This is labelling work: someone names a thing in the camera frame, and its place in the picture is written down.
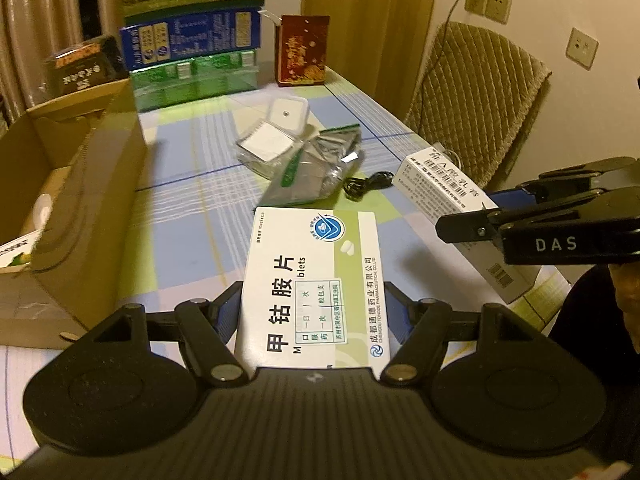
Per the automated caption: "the red gift box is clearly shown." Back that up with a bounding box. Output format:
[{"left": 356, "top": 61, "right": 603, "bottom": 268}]
[{"left": 276, "top": 14, "right": 332, "bottom": 87}]

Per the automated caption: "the white ointment box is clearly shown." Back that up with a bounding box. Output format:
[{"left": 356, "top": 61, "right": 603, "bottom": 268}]
[{"left": 392, "top": 144, "right": 542, "bottom": 304}]

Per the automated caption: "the white tablet box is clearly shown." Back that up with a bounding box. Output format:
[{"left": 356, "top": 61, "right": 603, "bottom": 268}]
[{"left": 234, "top": 206, "right": 379, "bottom": 372}]

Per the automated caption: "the beige curtain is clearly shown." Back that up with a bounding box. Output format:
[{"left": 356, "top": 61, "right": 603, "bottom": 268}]
[{"left": 0, "top": 0, "right": 127, "bottom": 128}]

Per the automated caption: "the beige wall outlet plate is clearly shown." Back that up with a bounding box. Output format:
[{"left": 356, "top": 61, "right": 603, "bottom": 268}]
[{"left": 566, "top": 28, "right": 599, "bottom": 67}]

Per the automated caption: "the silver foil bag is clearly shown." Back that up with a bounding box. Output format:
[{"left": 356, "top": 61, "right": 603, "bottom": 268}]
[{"left": 264, "top": 124, "right": 363, "bottom": 207}]

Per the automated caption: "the green drink carton pack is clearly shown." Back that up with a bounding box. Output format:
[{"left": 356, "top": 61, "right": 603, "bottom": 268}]
[{"left": 130, "top": 49, "right": 259, "bottom": 112}]

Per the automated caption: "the wooden door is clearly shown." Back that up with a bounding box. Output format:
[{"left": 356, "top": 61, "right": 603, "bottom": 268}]
[{"left": 299, "top": 0, "right": 443, "bottom": 113}]

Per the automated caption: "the clear plastic package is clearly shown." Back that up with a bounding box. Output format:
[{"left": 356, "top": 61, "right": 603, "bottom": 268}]
[{"left": 235, "top": 119, "right": 297, "bottom": 177}]

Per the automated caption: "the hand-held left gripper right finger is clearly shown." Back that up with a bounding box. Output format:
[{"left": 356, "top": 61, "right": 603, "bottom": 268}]
[{"left": 379, "top": 282, "right": 552, "bottom": 384}]

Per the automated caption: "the chair with quilted cover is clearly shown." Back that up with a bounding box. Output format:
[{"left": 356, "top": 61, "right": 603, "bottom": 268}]
[{"left": 404, "top": 21, "right": 552, "bottom": 188}]

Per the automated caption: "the black cable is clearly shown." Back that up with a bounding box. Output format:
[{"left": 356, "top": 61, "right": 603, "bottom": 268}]
[{"left": 343, "top": 172, "right": 394, "bottom": 200}]

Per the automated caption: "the brown cardboard box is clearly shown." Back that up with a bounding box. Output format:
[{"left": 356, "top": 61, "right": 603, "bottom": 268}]
[{"left": 0, "top": 77, "right": 149, "bottom": 349}]

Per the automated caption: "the desktop with checked cloth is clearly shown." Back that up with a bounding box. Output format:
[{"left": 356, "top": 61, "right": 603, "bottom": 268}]
[{"left": 0, "top": 67, "right": 574, "bottom": 461}]

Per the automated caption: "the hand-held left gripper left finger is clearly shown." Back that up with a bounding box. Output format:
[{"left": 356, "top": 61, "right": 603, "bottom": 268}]
[{"left": 75, "top": 280, "right": 253, "bottom": 387}]

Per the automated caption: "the green white spray box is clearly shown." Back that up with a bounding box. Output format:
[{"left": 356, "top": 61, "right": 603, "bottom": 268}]
[{"left": 0, "top": 229, "right": 44, "bottom": 274}]

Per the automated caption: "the white square night light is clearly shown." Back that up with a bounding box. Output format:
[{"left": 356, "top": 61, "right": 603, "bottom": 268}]
[{"left": 267, "top": 97, "right": 309, "bottom": 136}]

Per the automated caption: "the white plastic spoon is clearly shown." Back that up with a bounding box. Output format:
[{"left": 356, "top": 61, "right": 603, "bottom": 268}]
[{"left": 32, "top": 192, "right": 54, "bottom": 227}]

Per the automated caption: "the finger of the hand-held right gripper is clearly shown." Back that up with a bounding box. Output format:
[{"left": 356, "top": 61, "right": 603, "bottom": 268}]
[
  {"left": 434, "top": 185, "right": 640, "bottom": 245},
  {"left": 487, "top": 156, "right": 640, "bottom": 211}
]

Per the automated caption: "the blue carton box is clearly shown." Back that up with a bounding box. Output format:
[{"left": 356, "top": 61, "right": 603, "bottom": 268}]
[{"left": 119, "top": 7, "right": 262, "bottom": 69}]

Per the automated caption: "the black food box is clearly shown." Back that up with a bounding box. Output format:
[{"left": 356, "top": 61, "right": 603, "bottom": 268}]
[{"left": 42, "top": 35, "right": 129, "bottom": 99}]

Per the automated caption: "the person's dark clothing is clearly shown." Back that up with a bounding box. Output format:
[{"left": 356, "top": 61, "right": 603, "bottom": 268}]
[{"left": 547, "top": 264, "right": 640, "bottom": 463}]

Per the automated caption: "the charger plug with cable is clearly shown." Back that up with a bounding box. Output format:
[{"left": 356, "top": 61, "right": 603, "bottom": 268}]
[{"left": 436, "top": 0, "right": 482, "bottom": 28}]

